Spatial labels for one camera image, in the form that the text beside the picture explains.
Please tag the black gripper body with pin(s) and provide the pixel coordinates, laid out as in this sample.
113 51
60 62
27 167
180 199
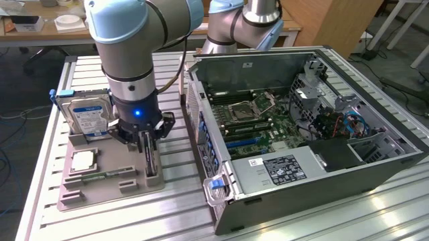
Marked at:
133 113

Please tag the graphics card with metal bracket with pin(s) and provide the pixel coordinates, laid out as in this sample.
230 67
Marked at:
149 160

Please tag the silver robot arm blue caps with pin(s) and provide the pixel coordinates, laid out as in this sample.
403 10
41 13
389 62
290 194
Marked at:
127 62

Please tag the hard disk in blue caddy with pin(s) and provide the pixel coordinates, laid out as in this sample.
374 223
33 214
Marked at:
88 118

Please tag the silver CPU chip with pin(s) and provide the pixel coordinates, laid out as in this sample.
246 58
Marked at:
83 160

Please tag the green RAM stick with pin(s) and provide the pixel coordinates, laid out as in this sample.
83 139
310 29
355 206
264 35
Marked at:
100 175

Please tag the grey parts rack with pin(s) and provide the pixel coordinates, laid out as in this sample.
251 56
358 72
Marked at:
109 185

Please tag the CPU socket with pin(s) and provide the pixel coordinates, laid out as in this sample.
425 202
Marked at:
240 111

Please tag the blue expansion slot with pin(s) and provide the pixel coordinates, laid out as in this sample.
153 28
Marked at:
240 143

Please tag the blue case latch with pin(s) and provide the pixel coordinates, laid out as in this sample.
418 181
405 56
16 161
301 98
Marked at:
215 183

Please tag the metal socket cover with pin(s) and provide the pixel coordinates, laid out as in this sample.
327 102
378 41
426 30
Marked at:
264 100

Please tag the green motherboard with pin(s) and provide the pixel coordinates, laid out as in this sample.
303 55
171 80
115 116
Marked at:
278 130

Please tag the grey power supply unit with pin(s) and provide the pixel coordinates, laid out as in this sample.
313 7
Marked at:
247 180

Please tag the silver chipset heatsink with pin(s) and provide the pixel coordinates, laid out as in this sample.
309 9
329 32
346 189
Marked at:
280 146

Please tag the black office chair base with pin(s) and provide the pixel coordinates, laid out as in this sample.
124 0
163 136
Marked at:
43 54

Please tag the wooden desk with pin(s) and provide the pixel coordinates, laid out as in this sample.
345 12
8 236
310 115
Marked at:
49 37

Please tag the flat white box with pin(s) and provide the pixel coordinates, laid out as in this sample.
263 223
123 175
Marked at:
200 27

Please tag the white round container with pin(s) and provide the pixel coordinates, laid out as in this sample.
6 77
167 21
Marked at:
69 23

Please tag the silver disk bay cage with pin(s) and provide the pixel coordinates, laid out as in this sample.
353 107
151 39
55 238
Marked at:
307 95

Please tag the white box black lid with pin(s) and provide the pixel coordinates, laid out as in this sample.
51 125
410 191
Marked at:
29 26

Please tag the grey cup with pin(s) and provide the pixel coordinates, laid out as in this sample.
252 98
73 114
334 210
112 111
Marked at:
48 3

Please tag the open black PC case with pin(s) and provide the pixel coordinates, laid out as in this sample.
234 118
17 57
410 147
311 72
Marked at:
301 206

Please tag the wooden cabinet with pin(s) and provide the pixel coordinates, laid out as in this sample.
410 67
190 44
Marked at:
341 25

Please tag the black power adapter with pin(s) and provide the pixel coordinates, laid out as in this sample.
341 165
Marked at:
369 55

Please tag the white socket box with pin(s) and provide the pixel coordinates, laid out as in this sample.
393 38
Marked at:
363 45

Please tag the black stand foot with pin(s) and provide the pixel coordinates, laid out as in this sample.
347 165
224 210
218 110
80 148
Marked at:
402 86

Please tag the white table frame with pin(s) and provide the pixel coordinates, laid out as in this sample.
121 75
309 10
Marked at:
393 41

